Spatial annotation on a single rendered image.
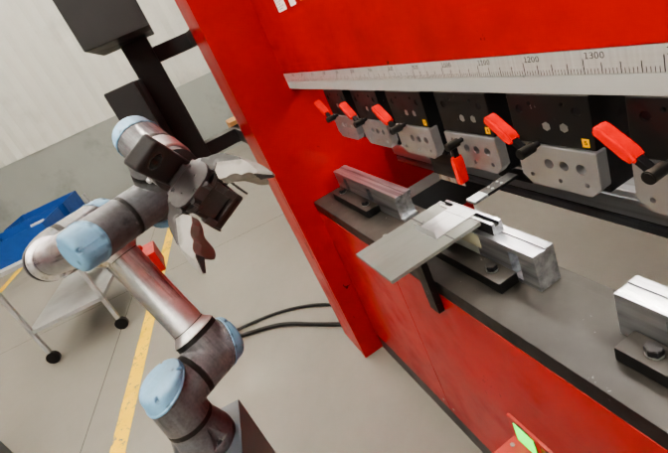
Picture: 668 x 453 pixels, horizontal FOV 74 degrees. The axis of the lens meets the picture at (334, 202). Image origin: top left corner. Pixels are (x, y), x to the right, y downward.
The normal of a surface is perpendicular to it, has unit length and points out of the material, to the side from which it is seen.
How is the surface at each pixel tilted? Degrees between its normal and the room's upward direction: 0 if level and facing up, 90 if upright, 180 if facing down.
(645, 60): 90
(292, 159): 90
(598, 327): 0
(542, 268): 90
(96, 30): 90
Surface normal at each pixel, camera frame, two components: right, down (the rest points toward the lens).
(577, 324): -0.38, -0.84
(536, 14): -0.84, 0.49
